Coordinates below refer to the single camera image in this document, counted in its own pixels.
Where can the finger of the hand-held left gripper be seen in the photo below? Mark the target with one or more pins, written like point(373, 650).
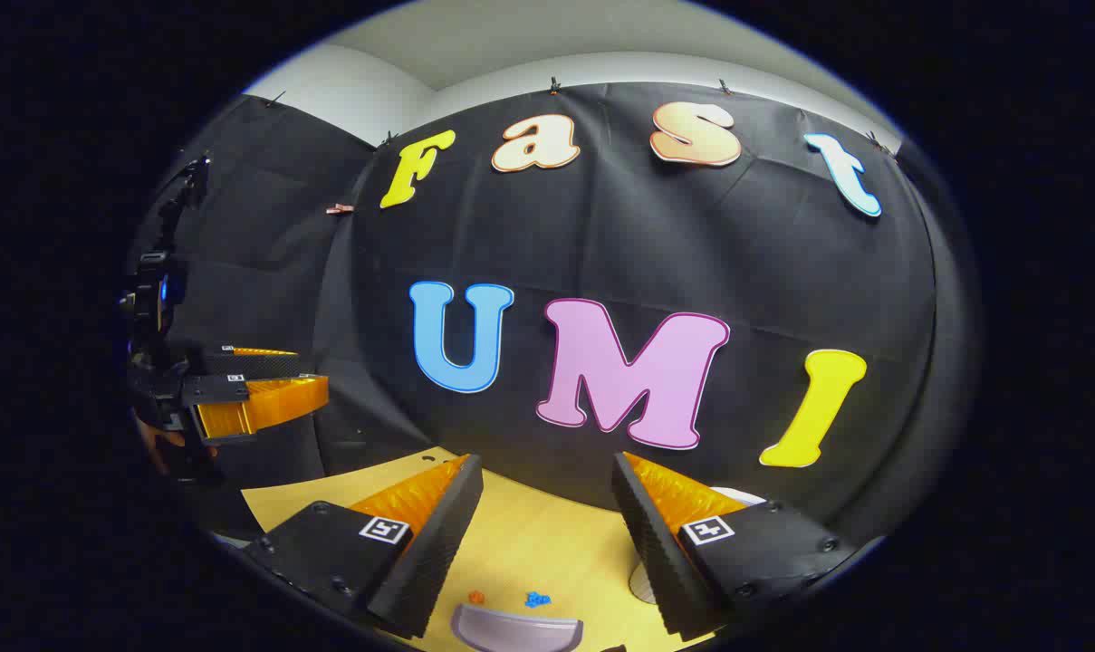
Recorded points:
point(248, 360)
point(266, 403)

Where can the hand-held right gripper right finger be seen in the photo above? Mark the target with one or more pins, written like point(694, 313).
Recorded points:
point(651, 543)

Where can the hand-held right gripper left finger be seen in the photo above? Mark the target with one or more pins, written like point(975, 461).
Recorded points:
point(438, 534)

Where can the white ribbed garbage bin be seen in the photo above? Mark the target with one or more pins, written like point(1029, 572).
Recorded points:
point(737, 495)

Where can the blue paper trash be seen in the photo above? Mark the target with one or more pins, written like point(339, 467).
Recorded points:
point(536, 599)

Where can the grey plastic dustpan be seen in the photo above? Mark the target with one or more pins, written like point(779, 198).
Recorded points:
point(515, 629)

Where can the wooden desktop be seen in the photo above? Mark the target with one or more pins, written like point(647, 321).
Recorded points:
point(529, 543)

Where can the black backdrop cloth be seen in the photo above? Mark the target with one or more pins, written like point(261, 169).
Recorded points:
point(638, 244)

